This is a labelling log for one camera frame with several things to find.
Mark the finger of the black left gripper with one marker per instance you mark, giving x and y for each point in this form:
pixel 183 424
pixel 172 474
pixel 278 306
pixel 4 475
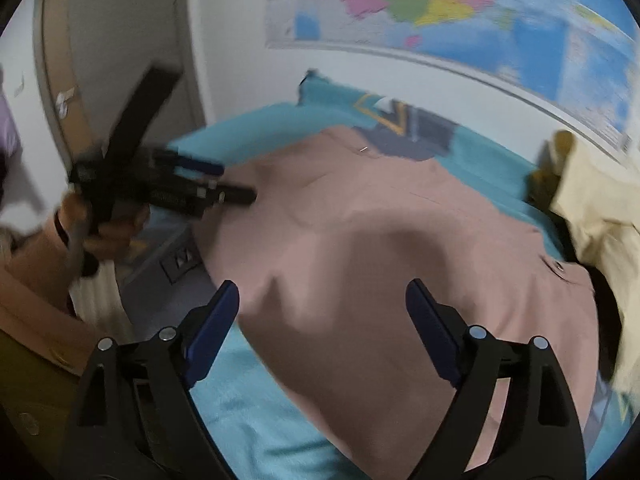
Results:
pixel 172 161
pixel 192 200

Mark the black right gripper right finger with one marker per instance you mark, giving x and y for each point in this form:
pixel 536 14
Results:
pixel 512 415

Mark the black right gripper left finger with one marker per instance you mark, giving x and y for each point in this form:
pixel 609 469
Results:
pixel 133 415

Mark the pink jacket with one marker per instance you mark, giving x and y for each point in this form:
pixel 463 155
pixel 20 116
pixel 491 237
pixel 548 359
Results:
pixel 322 261

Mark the orange brown sleeve forearm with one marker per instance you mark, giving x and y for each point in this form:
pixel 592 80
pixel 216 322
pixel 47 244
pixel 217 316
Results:
pixel 44 350

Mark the person's left hand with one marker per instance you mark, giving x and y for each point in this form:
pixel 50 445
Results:
pixel 112 239

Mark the teal patterned bed sheet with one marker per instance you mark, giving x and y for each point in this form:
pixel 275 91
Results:
pixel 257 427

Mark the purple hanging garment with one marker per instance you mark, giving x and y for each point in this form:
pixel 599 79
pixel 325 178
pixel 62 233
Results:
pixel 9 137

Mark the brown wooden door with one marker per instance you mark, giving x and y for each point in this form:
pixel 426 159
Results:
pixel 90 54

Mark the cream yellow garment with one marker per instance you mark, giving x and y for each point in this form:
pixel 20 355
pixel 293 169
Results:
pixel 599 201

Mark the colourful wall map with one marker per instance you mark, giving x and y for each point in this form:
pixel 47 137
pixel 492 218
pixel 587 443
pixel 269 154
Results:
pixel 580 55

